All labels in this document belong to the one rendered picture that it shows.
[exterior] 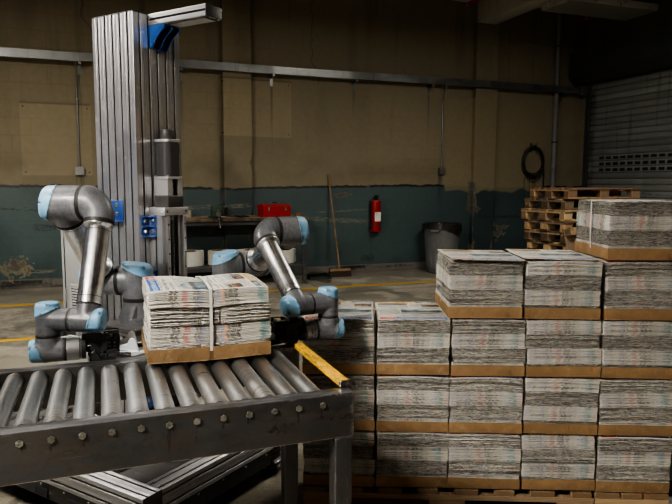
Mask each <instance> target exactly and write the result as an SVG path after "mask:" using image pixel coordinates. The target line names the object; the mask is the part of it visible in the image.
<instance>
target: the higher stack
mask: <svg viewBox="0 0 672 504"><path fill-rule="evenodd" d="M579 204H580V205H579ZM578 205H579V207H578V212H576V213H577V216H579V217H577V220H576V222H577V223H576V224H577V225H576V228H577V229H576V237H577V238H576V240H577V241H579V242H583V243H588V244H590V247H591V244H592V245H596V246H600V247H604V248H608V249H672V201H665V200H664V201H660V200H641V199H590V200H579V202H578ZM579 253H580V254H583V255H585V256H588V257H591V258H594V259H596V260H598V261H600V262H601V263H603V267H602V271H603V272H602V276H601V277H602V282H601V284H602V285H601V287H600V288H601V291H600V292H601V295H600V297H599V298H600V306H601V307H603V308H605V309H672V260H607V259H603V258H600V257H596V256H593V255H590V254H586V253H583V252H579ZM600 321H601V327H600V328H601V329H602V330H600V331H601V332H600V333H601V335H600V336H599V339H600V342H599V343H600V344H599V348H601V349H602V352H601V353H602V354H601V355H602V358H601V359H602V360H601V364H600V366H602V372H603V367H627V368H672V320H604V319H602V318H601V317H600ZM597 378H598V379H599V380H600V385H599V388H600V389H599V393H598V394H599V395H598V396H599V399H598V400H599V402H598V407H597V408H598V411H597V423H598V424H599V425H649V426H672V379H634V378H602V377H597ZM593 436H594V439H595V442H594V444H595V445H594V447H595V448H594V449H595V450H596V451H595V460H596V461H594V462H595V467H594V468H595V469H594V471H595V472H594V476H593V477H594V478H595V480H596V481H615V482H656V483H669V480H670V478H669V473H670V466H669V465H671V464H670V463H671V461H670V460H671V454H672V453H671V452H672V438H671V437H670V436H621V435H598V434H597V435H593ZM590 492H591V493H592V495H593V498H594V503H593V504H668V502H669V500H668V496H669V495H668V494H667V493H647V492H599V491H590Z"/></svg>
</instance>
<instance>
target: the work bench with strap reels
mask: <svg viewBox="0 0 672 504"><path fill-rule="evenodd" d="M270 203H278V204H258V206H257V209H258V215H247V216H251V217H235V216H221V217H222V218H220V226H222V225H258V224H259V223H260V222H261V221H262V220H263V219H265V218H268V217H289V216H294V215H291V206H290V204H279V202H270ZM186 226H219V219H218V218H213V219H210V218H208V216H192V217H186ZM251 249H252V248H245V249H237V250H238V253H239V252H248V251H250V250H251ZM223 250H230V249H213V250H208V262H204V251H203V250H187V273H201V272H212V264H211V263H212V255H213V254H214V253H216V252H219V251H223ZM283 254H284V256H285V258H286V260H287V262H288V264H289V266H290V268H291V270H292V272H293V274H294V268H302V282H300V283H302V284H305V283H308V282H307V243H306V244H303V245H302V262H299V261H297V260H296V248H294V247H293V248H292V249H290V250H284V251H283Z"/></svg>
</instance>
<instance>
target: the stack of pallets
mask: <svg viewBox="0 0 672 504"><path fill-rule="evenodd" d="M640 189H641V188H530V196H529V198H525V199H524V201H525V207H524V208H521V218H523V220H524V222H525V225H524V230H525V237H524V239H526V242H527V247H526V249H543V250H565V247H566V243H565V241H564V238H563V233H562V229H567V228H569V227H576V225H577V224H576V223H577V222H576V220H577V217H579V216H577V213H576V212H578V207H579V205H580V204H579V205H578V202H579V200H590V199H640ZM542 191H545V196H542ZM560 191H561V192H560ZM621 191H627V197H622V196H621ZM537 201H541V206H537ZM534 212H539V216H534ZM536 223H540V227H536ZM537 233H541V237H537ZM538 243H539V244H543V247H538Z"/></svg>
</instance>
